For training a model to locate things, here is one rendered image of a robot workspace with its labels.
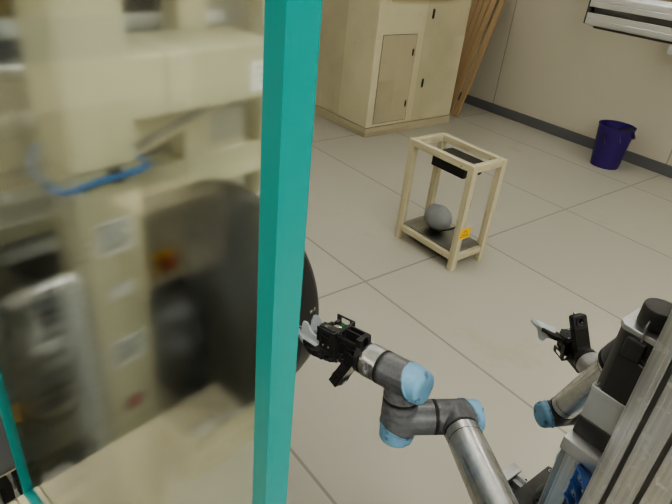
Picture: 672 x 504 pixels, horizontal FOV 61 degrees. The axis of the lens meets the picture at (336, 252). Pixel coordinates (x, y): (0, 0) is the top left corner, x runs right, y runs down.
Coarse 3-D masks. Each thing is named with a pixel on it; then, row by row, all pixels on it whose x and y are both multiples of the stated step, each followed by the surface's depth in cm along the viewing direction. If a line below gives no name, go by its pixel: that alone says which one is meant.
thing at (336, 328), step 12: (324, 324) 126; (336, 324) 128; (348, 324) 126; (324, 336) 125; (336, 336) 124; (348, 336) 125; (360, 336) 122; (324, 348) 127; (336, 348) 124; (348, 348) 124; (360, 348) 121; (336, 360) 126
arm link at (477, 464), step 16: (448, 400) 121; (464, 400) 122; (448, 416) 118; (464, 416) 117; (480, 416) 119; (448, 432) 116; (464, 432) 113; (480, 432) 114; (464, 448) 110; (480, 448) 109; (464, 464) 107; (480, 464) 105; (496, 464) 106; (464, 480) 106; (480, 480) 102; (496, 480) 101; (480, 496) 100; (496, 496) 98; (512, 496) 99
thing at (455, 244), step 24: (456, 144) 412; (408, 168) 414; (456, 168) 388; (480, 168) 370; (504, 168) 388; (408, 192) 424; (432, 192) 442; (432, 216) 419; (432, 240) 417; (456, 240) 394; (480, 240) 416
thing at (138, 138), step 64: (0, 0) 37; (64, 0) 31; (128, 0) 27; (192, 0) 24; (256, 0) 21; (320, 0) 21; (0, 64) 40; (64, 64) 34; (128, 64) 29; (192, 64) 25; (256, 64) 22; (0, 128) 44; (64, 128) 37; (128, 128) 31; (192, 128) 27; (256, 128) 24; (0, 192) 50; (64, 192) 40; (128, 192) 33; (192, 192) 29; (256, 192) 25; (0, 256) 56; (64, 256) 44; (128, 256) 36; (192, 256) 31; (256, 256) 27; (0, 320) 65; (64, 320) 49; (128, 320) 40; (192, 320) 33; (256, 320) 29; (0, 384) 77; (64, 384) 56; (128, 384) 44; (192, 384) 36; (256, 384) 29; (64, 448) 64; (128, 448) 49; (192, 448) 39; (256, 448) 32
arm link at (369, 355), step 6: (366, 348) 120; (372, 348) 120; (378, 348) 120; (384, 348) 120; (360, 354) 121; (366, 354) 119; (372, 354) 119; (378, 354) 118; (360, 360) 120; (366, 360) 119; (372, 360) 118; (360, 366) 120; (366, 366) 119; (372, 366) 118; (360, 372) 120; (366, 372) 118
